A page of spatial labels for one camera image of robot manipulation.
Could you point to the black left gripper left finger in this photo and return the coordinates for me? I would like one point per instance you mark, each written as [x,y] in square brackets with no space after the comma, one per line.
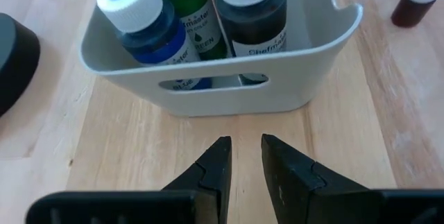
[138,208]

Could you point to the small dark red coloring bottle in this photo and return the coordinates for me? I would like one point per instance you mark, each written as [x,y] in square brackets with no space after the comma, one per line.
[412,9]

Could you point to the white globe table lamp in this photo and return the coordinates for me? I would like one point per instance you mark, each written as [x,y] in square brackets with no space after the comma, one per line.
[17,64]

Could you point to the large black-capped coloring bottle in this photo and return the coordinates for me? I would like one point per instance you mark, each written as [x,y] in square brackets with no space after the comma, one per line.
[253,19]

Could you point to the large green-capped coloring bottle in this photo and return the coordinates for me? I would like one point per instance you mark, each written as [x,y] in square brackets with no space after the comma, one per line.
[194,5]

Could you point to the grey plastic caddy bin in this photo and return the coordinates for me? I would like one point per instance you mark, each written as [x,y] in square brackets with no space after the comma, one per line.
[222,99]

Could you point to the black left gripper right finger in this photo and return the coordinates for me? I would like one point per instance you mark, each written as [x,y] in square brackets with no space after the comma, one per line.
[347,208]

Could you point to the large blue-capped coloring bottle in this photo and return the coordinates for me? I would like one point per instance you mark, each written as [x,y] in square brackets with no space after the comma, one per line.
[138,12]

